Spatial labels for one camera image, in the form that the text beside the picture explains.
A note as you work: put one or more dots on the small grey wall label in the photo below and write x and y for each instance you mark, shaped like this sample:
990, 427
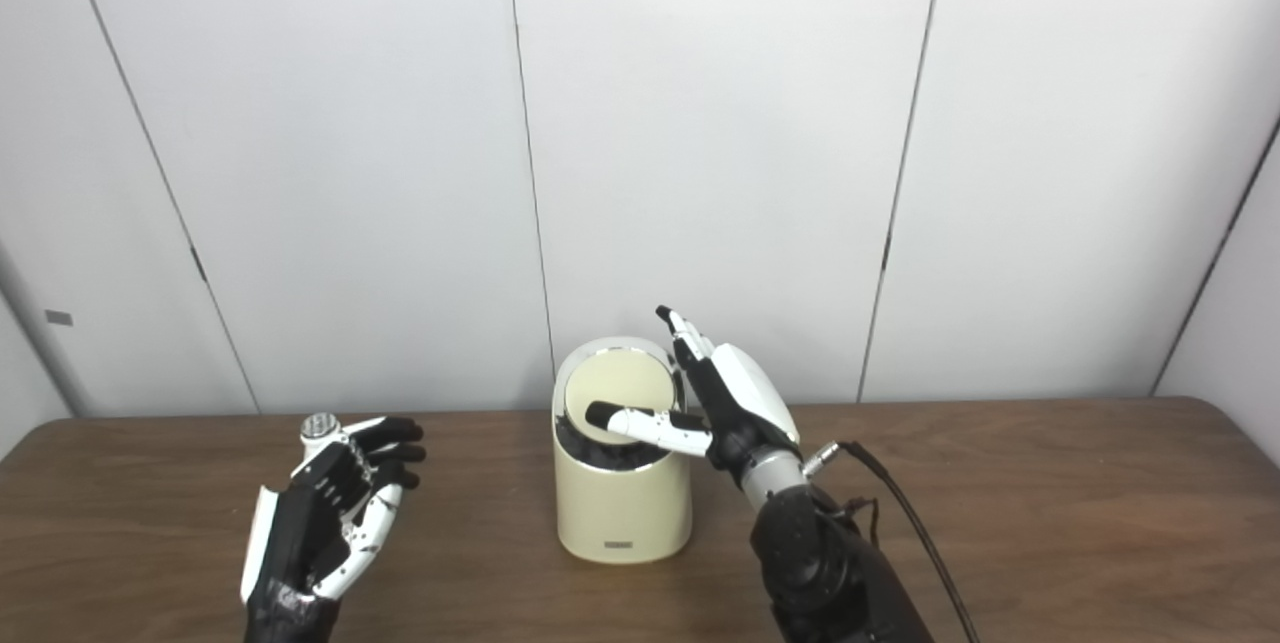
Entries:
58, 317

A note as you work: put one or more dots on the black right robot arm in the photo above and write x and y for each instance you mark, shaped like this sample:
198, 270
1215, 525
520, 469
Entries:
820, 563

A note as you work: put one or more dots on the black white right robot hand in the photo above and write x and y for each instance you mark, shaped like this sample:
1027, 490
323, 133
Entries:
745, 403

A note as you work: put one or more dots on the black wall panel clip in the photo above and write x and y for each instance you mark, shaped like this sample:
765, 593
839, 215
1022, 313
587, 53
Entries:
198, 264
886, 252

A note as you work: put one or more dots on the cream-colored bin body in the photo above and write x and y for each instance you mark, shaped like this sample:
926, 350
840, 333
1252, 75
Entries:
620, 503

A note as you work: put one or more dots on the small white plastic bottle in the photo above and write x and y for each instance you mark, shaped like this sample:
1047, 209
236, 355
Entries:
320, 426

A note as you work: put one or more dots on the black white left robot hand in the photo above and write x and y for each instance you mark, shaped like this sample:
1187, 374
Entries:
295, 543

